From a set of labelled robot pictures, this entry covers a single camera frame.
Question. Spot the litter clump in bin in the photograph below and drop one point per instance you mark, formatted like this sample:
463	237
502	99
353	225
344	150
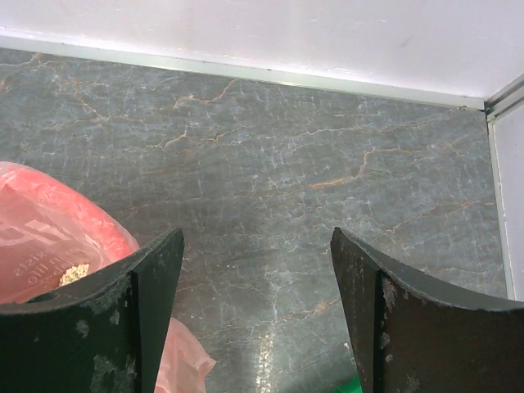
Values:
73	274

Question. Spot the green vegetable tray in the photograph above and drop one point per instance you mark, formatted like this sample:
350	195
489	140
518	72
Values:
352	386

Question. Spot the pink plastic bin liner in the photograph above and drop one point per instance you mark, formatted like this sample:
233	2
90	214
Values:
41	237

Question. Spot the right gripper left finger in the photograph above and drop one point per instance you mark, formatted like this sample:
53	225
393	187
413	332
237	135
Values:
103	333

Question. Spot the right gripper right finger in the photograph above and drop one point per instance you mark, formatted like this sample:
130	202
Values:
411	332

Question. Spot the red plastic waste basket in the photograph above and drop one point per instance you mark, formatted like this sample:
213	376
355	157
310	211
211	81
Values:
115	241

